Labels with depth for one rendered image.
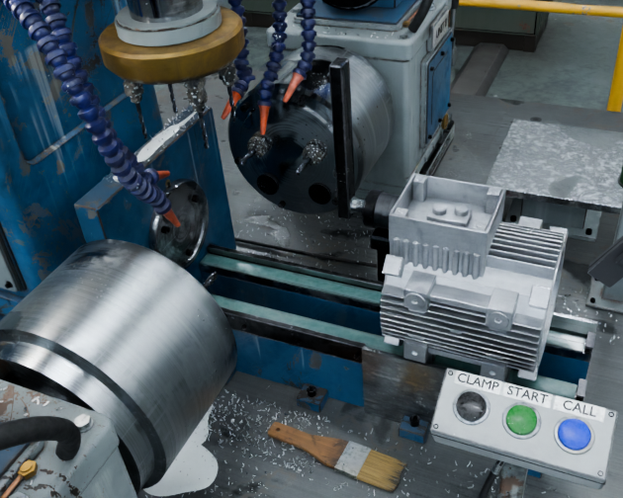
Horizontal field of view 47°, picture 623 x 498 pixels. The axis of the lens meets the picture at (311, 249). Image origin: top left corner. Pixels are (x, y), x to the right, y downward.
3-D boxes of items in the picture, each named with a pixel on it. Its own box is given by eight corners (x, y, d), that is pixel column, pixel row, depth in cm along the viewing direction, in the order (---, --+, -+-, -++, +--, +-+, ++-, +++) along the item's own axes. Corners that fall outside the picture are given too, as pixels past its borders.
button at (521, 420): (502, 433, 72) (502, 429, 71) (509, 404, 73) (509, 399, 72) (533, 442, 71) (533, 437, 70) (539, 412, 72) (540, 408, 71)
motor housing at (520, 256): (379, 369, 98) (376, 259, 86) (420, 283, 111) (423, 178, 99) (529, 409, 90) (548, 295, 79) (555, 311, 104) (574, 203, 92)
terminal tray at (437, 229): (388, 262, 91) (387, 215, 87) (413, 216, 99) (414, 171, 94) (482, 283, 87) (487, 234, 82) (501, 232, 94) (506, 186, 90)
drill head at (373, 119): (214, 228, 127) (189, 99, 112) (308, 123, 156) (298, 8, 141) (345, 256, 118) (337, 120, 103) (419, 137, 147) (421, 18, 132)
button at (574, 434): (554, 448, 70) (555, 444, 69) (560, 418, 72) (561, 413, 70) (586, 456, 69) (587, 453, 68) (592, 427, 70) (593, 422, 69)
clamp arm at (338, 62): (334, 217, 113) (323, 64, 98) (341, 207, 116) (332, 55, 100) (355, 221, 112) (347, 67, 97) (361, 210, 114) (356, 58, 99)
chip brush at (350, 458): (262, 442, 104) (261, 439, 104) (279, 417, 107) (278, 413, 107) (394, 494, 96) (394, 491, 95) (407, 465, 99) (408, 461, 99)
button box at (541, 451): (432, 442, 77) (427, 430, 73) (449, 379, 80) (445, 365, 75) (600, 491, 71) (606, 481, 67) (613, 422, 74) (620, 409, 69)
